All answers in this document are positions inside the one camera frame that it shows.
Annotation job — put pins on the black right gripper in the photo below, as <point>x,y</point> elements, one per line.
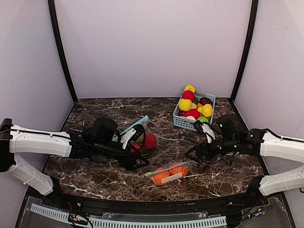
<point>208,150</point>

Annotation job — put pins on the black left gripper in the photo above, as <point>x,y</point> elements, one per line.
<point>129,156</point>

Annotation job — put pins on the red tomato with stem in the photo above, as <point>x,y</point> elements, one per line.
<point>136,146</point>

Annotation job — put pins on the orange pumpkin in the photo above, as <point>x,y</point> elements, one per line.
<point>179,169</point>

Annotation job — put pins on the green pear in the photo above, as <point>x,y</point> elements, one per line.
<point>140,139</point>

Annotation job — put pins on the orange fruit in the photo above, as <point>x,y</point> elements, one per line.
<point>157,178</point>

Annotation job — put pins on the red wrinkled fruit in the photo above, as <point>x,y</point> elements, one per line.
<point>150,141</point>

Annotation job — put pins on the clear zip bag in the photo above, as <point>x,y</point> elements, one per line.
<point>144,121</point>
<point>167,168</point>

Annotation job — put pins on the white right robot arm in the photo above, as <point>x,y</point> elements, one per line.
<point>254,142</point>

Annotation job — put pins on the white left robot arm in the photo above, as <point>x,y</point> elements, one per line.
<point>102,138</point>

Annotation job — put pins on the green lime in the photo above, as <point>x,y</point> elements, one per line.
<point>203,119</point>

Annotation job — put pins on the light blue plastic basket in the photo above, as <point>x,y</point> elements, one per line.
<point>180,121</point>

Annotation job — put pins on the white garlic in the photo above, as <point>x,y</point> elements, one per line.
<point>191,118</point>

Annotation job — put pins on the red pepper in basket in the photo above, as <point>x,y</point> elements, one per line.
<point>192,112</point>

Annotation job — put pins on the yellow lemon right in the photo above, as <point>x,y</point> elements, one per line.
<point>206,110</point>

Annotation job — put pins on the yellow apple front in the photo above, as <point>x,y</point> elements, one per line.
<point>185,104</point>

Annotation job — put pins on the dark maroon fruit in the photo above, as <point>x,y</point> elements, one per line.
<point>205,101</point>

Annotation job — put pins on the red apple back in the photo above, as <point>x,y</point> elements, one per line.
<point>189,95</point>

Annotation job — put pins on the yellow fruit back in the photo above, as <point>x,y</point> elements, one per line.
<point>190,87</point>

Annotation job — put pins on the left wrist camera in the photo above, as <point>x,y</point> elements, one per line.
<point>131,135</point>

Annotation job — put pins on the white slotted cable duct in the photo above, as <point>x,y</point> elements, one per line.
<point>114,220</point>

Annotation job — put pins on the black front table rail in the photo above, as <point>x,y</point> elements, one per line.
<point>188,195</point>

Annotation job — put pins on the black right frame post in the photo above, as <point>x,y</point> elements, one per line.
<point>246,49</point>

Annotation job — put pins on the black frame post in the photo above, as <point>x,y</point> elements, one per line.
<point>246,49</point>
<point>60,49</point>

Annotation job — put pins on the black left frame post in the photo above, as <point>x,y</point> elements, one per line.
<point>60,49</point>

